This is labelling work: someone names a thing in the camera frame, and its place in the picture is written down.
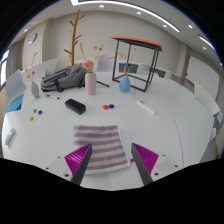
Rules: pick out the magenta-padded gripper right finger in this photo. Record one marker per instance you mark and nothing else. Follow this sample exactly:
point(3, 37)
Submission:
point(146, 159)

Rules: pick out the yellow wooden coat tree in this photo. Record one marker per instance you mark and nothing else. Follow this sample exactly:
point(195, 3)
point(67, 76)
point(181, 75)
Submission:
point(75, 36)

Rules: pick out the grey curtain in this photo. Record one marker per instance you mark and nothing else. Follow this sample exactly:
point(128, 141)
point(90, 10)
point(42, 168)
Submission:
point(12, 56)

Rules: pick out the blue round magnet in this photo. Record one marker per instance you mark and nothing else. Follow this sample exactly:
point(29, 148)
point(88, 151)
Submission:
point(40, 112)
point(111, 106)

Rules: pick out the black marker pen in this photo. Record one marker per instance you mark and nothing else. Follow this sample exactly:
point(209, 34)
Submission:
point(52, 97)

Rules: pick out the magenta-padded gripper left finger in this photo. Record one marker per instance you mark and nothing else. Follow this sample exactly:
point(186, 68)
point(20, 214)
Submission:
point(78, 159)

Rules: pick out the black-framed orange-topped side table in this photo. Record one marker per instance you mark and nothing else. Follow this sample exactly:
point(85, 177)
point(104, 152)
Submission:
point(140, 40)

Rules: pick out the red round magnet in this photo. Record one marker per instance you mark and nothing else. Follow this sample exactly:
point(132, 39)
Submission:
point(105, 107)

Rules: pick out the large window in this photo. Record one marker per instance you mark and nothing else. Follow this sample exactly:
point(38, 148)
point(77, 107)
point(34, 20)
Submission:
point(3, 68)

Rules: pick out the orange round magnet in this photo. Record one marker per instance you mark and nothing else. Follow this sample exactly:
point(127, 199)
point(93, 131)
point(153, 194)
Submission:
point(31, 118)

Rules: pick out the white board eraser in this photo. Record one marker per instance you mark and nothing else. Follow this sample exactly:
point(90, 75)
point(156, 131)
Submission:
point(146, 107)

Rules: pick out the blue vase with dried stems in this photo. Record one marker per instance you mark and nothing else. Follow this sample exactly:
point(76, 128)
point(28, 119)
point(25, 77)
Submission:
point(125, 85)

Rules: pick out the green vase with dried stems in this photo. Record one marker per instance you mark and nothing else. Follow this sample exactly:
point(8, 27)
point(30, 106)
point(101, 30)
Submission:
point(35, 90)

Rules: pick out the striped pink and blue towel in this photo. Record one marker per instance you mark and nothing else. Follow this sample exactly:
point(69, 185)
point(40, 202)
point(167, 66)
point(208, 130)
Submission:
point(100, 143)

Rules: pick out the round wall clock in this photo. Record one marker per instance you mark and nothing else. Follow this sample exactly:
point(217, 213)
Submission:
point(32, 38)

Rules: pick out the white chair with blue seat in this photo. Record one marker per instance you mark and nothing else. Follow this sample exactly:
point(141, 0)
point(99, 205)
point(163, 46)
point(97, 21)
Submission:
point(15, 85)

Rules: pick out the green round magnet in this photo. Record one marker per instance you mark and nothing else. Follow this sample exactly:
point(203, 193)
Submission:
point(34, 110)

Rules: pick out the recessed ceiling spot lights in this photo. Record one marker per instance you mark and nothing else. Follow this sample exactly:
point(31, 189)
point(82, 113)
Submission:
point(138, 12)

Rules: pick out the pink vase with flowers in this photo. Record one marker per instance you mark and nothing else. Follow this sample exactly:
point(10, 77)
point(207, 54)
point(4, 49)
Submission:
point(90, 85)

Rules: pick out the long ceiling light strip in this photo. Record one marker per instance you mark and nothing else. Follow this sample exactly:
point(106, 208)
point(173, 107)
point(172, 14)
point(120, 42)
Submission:
point(133, 7)

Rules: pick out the grey backpack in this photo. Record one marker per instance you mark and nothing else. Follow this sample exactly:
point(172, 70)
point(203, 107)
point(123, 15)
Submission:
point(66, 78)

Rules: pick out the white wall board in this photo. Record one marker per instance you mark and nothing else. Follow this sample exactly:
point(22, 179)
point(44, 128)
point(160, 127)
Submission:
point(203, 80)

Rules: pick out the black rectangular case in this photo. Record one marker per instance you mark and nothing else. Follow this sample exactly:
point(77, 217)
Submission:
point(75, 106)

